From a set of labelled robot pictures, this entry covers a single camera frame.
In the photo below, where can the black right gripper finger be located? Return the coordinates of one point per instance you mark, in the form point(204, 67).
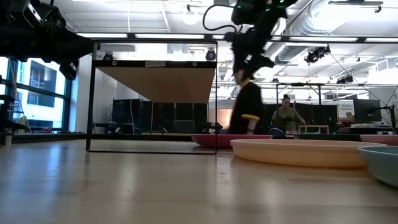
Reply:
point(261, 63)
point(241, 67)

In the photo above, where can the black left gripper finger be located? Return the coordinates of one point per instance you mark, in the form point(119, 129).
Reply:
point(87, 45)

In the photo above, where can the deep pink plate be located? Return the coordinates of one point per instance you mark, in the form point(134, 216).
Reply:
point(214, 141)

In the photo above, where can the peach plate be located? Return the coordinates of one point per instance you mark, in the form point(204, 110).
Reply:
point(295, 154)

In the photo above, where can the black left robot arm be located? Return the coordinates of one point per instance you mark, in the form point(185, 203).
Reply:
point(28, 34)

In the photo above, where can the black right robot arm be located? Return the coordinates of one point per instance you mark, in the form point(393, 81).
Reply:
point(261, 12)

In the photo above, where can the white shelf label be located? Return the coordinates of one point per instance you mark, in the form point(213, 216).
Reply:
point(155, 64)

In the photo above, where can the black stage light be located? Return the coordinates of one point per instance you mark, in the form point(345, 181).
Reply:
point(108, 56)
point(211, 55)

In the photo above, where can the person in black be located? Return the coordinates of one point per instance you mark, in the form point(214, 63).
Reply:
point(247, 105)

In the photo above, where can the large window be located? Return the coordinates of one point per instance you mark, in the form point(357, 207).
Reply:
point(40, 93)

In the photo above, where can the black spotlight cluster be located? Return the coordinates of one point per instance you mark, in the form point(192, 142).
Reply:
point(315, 54)

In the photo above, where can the person in olive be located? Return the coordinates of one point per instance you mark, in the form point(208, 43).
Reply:
point(287, 118)

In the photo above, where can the round ceiling lamp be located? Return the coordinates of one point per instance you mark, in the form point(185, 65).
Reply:
point(190, 17)

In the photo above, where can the blue chair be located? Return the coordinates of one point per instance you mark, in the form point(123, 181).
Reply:
point(277, 133)

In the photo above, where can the low wooden table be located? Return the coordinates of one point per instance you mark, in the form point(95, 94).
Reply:
point(312, 126)

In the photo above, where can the grey chair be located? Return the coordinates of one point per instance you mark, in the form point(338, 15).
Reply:
point(184, 126)

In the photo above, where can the white sign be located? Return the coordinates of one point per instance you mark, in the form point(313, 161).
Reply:
point(345, 109)

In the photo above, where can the white cup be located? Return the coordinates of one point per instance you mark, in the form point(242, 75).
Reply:
point(7, 140)

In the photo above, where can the black monitor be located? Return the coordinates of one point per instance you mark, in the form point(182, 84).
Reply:
point(367, 110)

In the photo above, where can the black boom stand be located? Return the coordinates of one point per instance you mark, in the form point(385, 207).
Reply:
point(392, 116)

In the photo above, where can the salmon pink plate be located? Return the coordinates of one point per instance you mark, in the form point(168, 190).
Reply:
point(382, 140)

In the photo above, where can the teal bowl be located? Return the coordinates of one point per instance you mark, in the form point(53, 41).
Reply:
point(384, 165)

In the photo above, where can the black metal frame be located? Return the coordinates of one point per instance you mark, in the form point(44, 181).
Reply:
point(298, 84)

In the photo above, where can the silver ventilation duct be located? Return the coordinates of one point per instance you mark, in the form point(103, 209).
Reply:
point(298, 28)

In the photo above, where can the black partition wall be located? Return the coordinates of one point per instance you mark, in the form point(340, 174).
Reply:
point(186, 110)

